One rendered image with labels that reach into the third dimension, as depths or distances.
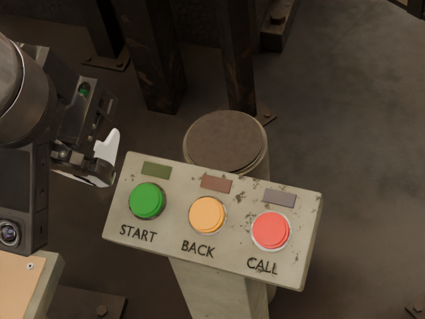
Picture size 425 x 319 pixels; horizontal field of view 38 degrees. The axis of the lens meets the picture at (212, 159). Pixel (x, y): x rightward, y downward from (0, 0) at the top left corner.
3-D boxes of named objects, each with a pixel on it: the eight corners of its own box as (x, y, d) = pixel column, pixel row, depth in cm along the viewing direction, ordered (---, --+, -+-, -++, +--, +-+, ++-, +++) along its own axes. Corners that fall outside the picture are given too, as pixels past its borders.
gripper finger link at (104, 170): (128, 174, 62) (93, 150, 54) (124, 188, 61) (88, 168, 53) (86, 165, 63) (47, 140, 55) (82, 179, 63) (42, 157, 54)
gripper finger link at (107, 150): (143, 144, 68) (112, 118, 59) (128, 195, 66) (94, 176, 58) (117, 138, 68) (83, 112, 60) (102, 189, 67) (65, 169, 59)
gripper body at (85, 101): (124, 102, 59) (70, 49, 48) (98, 187, 57) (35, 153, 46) (55, 89, 61) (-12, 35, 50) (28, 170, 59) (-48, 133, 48)
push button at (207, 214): (197, 196, 71) (193, 193, 69) (229, 204, 70) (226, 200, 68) (188, 229, 70) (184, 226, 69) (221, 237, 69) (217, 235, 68)
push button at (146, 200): (138, 182, 73) (133, 179, 71) (169, 190, 72) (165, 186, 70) (129, 214, 72) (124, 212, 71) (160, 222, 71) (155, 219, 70)
